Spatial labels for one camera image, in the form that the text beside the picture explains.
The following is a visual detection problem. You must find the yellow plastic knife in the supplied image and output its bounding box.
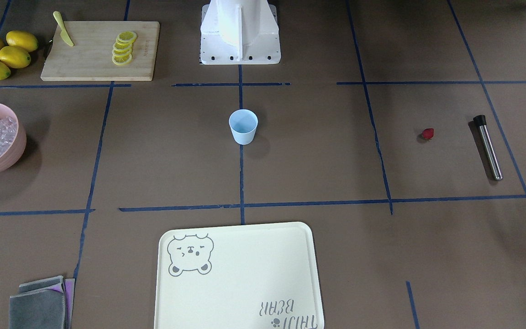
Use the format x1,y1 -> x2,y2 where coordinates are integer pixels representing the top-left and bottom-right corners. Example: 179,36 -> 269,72
53,11 -> 74,47

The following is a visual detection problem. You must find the light blue plastic cup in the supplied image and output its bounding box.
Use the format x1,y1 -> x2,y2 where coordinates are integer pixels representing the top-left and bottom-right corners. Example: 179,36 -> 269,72
228,109 -> 258,145

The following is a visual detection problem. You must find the grey folded cloth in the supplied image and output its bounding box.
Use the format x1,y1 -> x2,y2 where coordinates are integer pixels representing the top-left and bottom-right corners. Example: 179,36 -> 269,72
8,276 -> 67,329

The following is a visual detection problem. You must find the bamboo cutting board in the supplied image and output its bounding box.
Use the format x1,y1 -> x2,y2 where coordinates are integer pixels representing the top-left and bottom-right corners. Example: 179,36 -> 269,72
41,21 -> 160,81

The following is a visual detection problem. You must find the cream bear print tray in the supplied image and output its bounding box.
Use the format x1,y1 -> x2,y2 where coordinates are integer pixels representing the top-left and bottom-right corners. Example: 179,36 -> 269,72
153,222 -> 325,329

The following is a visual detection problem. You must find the steel muddler black tip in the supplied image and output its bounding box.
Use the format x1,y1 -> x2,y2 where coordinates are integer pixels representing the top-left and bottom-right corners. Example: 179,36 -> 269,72
473,115 -> 503,181

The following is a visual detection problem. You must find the lemon slice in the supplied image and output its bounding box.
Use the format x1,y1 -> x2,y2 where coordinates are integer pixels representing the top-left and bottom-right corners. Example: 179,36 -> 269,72
111,48 -> 133,58
116,31 -> 137,44
111,53 -> 133,66
113,42 -> 133,52

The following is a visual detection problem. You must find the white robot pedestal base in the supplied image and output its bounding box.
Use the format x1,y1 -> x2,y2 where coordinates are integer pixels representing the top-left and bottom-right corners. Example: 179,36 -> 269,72
199,0 -> 281,65

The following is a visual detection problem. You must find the purple folded cloth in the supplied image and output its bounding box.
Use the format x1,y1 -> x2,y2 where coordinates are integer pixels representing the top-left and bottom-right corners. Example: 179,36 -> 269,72
52,276 -> 76,329

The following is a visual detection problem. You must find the red strawberry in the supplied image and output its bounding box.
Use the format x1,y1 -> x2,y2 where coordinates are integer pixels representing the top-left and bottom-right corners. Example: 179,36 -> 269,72
421,128 -> 435,140

